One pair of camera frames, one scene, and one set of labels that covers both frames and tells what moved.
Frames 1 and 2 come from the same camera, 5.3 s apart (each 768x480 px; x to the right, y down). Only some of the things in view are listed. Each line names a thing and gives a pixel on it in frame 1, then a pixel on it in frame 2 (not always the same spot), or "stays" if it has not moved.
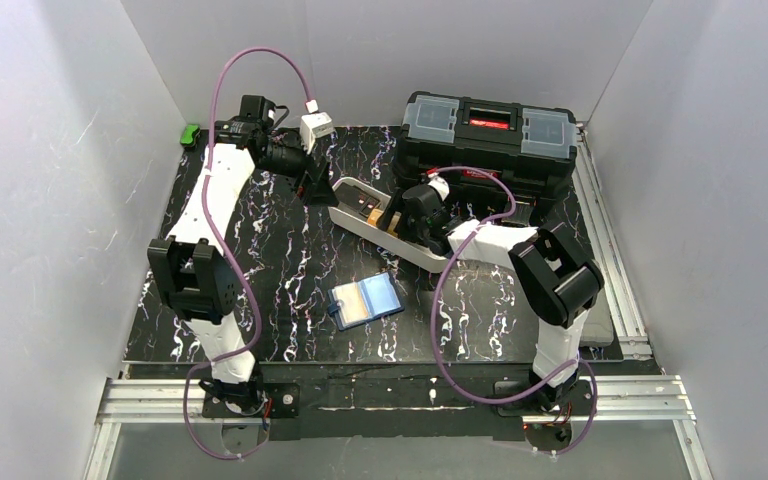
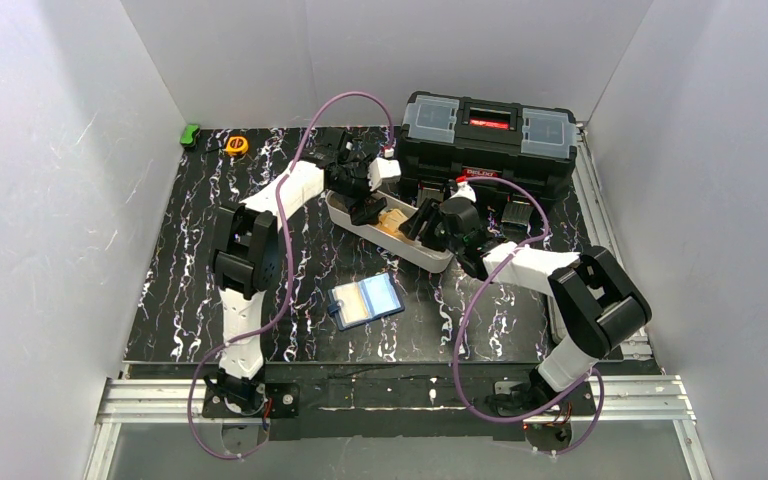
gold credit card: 354,308 stays
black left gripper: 314,177 to 363,198
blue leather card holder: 364,300 stays
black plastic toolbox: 486,153 stays
